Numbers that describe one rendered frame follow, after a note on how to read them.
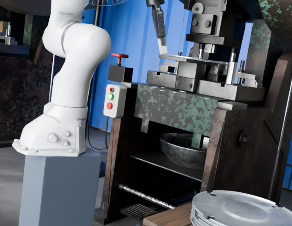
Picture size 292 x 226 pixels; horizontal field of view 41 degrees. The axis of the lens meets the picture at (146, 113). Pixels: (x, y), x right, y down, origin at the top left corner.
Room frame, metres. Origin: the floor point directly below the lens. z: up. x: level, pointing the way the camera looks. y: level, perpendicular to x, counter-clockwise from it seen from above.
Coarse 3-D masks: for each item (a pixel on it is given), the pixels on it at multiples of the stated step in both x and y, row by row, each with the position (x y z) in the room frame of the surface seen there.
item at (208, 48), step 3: (207, 45) 1.76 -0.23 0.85; (210, 45) 1.75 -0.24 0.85; (213, 45) 1.75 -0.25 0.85; (216, 45) 1.76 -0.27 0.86; (207, 48) 1.76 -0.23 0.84; (210, 48) 1.75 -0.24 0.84; (213, 48) 1.75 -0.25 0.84; (216, 48) 1.77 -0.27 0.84; (204, 51) 1.78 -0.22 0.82; (207, 51) 1.76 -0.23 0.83; (210, 51) 1.75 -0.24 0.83; (213, 51) 1.75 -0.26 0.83
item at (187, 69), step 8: (160, 56) 1.57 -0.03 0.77; (168, 56) 1.55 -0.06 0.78; (184, 64) 1.64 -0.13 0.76; (192, 64) 1.62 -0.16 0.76; (200, 64) 1.62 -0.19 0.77; (208, 64) 1.63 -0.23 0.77; (216, 64) 1.69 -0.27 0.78; (184, 72) 1.64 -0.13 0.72; (192, 72) 1.62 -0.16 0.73; (200, 72) 1.63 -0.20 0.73; (176, 80) 1.66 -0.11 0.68; (184, 80) 1.64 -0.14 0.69; (192, 80) 1.61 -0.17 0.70; (176, 88) 1.65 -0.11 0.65; (184, 88) 1.63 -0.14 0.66; (192, 88) 1.61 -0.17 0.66
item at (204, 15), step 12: (204, 0) 1.72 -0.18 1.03; (216, 0) 1.69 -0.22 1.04; (192, 12) 1.74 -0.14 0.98; (204, 12) 1.72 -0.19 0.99; (216, 12) 1.68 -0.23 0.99; (192, 24) 1.71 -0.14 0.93; (204, 24) 1.68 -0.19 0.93; (216, 24) 1.68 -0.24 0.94; (228, 24) 1.72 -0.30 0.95; (216, 36) 1.68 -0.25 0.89; (228, 36) 1.73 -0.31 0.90
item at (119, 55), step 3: (114, 54) 1.76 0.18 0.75; (117, 54) 1.75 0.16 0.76; (120, 54) 1.75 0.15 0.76; (123, 54) 1.77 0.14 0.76; (126, 54) 1.79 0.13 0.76; (120, 57) 1.78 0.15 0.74; (123, 57) 1.77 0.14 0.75; (126, 57) 1.78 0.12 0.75; (120, 60) 1.79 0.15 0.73; (120, 63) 1.79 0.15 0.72
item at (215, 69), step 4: (220, 64) 1.71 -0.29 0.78; (208, 68) 1.72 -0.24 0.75; (212, 68) 1.71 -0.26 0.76; (216, 68) 1.70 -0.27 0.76; (220, 68) 1.71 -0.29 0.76; (224, 68) 1.74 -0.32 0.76; (208, 72) 1.72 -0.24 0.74; (212, 72) 1.71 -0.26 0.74; (216, 72) 1.70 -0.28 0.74; (220, 72) 1.72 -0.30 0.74
